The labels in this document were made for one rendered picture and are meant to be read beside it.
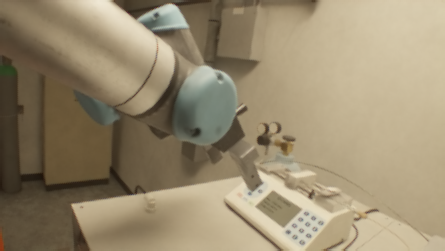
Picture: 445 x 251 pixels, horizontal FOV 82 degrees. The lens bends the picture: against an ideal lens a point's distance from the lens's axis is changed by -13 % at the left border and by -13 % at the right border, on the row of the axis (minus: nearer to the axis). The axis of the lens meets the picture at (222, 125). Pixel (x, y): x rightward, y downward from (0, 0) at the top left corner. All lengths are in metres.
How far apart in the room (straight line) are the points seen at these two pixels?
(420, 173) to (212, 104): 1.11
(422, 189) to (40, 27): 1.28
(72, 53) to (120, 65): 0.04
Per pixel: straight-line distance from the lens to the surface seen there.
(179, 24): 0.43
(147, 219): 0.61
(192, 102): 0.25
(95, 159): 3.79
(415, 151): 1.29
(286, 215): 0.60
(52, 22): 0.20
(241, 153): 0.45
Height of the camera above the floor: 1.77
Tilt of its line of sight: 13 degrees down
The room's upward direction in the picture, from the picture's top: 9 degrees clockwise
